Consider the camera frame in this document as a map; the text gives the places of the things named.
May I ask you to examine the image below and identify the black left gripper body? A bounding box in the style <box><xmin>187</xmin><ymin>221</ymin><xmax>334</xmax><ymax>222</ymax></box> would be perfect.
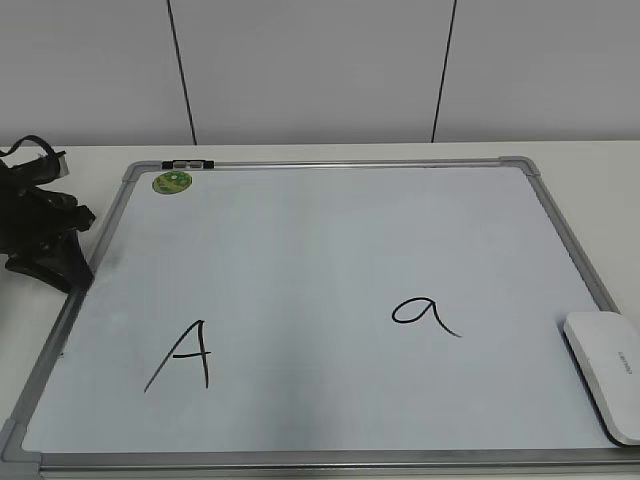
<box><xmin>1</xmin><ymin>163</ymin><xmax>95</xmax><ymax>255</ymax></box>

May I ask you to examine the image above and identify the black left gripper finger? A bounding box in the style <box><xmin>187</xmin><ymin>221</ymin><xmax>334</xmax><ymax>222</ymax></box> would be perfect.
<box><xmin>5</xmin><ymin>232</ymin><xmax>94</xmax><ymax>293</ymax></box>

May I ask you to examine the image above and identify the white whiteboard eraser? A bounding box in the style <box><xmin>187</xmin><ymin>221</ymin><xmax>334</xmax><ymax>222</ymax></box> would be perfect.
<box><xmin>563</xmin><ymin>311</ymin><xmax>639</xmax><ymax>446</ymax></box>

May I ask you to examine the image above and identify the green round magnet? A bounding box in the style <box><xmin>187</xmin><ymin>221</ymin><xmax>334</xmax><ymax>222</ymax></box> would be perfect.
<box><xmin>152</xmin><ymin>171</ymin><xmax>193</xmax><ymax>195</ymax></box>

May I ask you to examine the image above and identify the white magnetic whiteboard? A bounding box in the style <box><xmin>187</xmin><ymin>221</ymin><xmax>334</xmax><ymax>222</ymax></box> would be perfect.
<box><xmin>1</xmin><ymin>157</ymin><xmax>639</xmax><ymax>479</ymax></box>

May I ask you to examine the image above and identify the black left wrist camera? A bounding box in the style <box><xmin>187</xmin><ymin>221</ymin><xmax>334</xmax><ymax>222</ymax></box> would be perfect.
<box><xmin>20</xmin><ymin>151</ymin><xmax>69</xmax><ymax>185</ymax></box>

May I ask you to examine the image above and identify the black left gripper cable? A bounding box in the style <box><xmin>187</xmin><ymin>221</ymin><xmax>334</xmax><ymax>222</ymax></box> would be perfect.
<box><xmin>0</xmin><ymin>133</ymin><xmax>66</xmax><ymax>162</ymax></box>

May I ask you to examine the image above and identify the black grey frame clip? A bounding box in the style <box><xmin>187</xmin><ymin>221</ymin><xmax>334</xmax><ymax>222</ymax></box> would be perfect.
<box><xmin>161</xmin><ymin>160</ymin><xmax>215</xmax><ymax>170</ymax></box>

